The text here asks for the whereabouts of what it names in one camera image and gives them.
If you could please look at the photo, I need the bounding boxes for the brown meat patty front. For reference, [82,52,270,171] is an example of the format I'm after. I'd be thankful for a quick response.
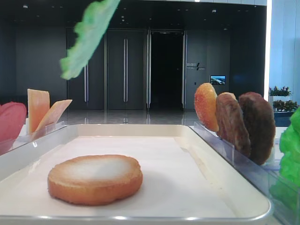
[215,92,251,157]

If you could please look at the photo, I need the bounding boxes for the brown meat patty back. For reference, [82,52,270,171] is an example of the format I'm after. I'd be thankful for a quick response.
[238,92,276,165]

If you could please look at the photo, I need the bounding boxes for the clear holder with cheese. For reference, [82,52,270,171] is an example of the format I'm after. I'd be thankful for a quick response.
[13,118,66,148]

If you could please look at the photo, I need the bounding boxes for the orange cheese slice back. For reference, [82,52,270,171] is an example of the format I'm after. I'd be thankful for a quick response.
[27,89,50,133]

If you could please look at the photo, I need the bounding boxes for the upright bread slice right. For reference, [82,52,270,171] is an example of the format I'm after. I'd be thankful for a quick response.
[194,82,219,132]

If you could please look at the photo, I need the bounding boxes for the round bread slice on tray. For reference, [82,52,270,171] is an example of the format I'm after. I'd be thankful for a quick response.
[47,155,143,206]

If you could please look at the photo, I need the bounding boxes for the orange cheese slice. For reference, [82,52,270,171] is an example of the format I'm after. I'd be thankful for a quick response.
[27,89,50,133]
[31,99,72,140]

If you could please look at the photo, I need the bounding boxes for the orange cheese slice front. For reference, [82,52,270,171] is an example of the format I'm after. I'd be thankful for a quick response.
[31,99,72,140]

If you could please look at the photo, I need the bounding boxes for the clear holder right side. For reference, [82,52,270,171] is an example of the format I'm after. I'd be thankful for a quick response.
[194,122,300,225]

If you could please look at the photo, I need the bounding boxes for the brown meat patty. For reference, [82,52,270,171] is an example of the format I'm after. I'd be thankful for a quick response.
[238,92,276,165]
[215,92,251,157]

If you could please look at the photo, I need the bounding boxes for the green lettuce leaf right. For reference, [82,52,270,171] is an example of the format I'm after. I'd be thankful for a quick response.
[270,109,300,210]

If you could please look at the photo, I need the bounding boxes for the green lettuce leaf airborne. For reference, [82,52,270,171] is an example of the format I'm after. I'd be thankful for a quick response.
[60,0,120,80]

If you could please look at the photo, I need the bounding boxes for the red tomato slice front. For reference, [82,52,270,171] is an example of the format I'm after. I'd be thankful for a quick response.
[0,102,27,142]

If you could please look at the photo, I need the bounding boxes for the white rectangular tray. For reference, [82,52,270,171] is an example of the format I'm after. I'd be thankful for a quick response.
[0,125,273,225]

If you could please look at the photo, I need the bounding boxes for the flower planter box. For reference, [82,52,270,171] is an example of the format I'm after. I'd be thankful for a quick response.
[269,86,300,127]

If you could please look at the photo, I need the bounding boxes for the wall monitor screen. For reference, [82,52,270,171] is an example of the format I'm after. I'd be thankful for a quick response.
[210,75,226,85]

